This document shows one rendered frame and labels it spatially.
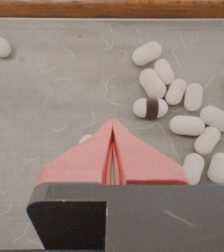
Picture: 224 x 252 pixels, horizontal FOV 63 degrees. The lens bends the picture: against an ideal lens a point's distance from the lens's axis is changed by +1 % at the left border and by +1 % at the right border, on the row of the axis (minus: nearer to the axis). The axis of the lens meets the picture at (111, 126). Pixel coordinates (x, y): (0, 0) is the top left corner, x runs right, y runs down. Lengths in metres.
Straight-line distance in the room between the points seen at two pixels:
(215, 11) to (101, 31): 0.15
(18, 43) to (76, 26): 0.08
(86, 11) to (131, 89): 0.12
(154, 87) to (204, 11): 0.13
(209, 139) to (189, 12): 0.17
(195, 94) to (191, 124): 0.04
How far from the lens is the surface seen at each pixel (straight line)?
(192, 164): 0.20
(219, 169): 0.21
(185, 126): 0.20
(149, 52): 0.23
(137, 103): 0.20
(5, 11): 0.31
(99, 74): 0.23
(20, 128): 0.23
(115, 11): 0.27
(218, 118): 0.22
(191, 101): 0.22
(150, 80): 0.21
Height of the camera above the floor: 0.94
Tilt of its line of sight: 76 degrees down
